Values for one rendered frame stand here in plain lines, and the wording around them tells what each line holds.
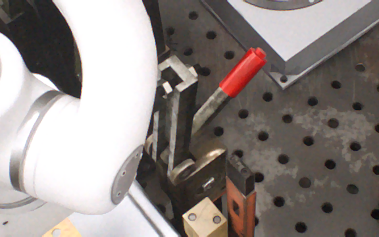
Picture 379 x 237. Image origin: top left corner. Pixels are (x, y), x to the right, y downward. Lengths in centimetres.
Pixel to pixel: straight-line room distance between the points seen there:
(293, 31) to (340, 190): 25
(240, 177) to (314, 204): 53
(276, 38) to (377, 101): 19
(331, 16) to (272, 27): 9
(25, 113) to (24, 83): 2
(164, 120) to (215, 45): 55
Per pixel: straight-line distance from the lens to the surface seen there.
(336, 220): 122
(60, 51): 113
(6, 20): 107
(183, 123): 77
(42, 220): 73
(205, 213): 83
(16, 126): 55
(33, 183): 56
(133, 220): 90
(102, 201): 55
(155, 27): 126
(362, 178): 125
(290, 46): 124
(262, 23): 126
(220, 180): 94
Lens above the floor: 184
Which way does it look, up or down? 63 degrees down
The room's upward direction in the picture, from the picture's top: 7 degrees counter-clockwise
